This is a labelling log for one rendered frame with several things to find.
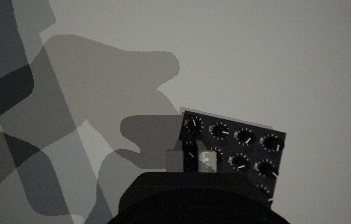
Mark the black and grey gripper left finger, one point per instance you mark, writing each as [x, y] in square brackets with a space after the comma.
[174, 158]

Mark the black knob box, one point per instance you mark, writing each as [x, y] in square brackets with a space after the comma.
[237, 149]

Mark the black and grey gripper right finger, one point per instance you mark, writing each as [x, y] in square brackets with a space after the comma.
[204, 160]

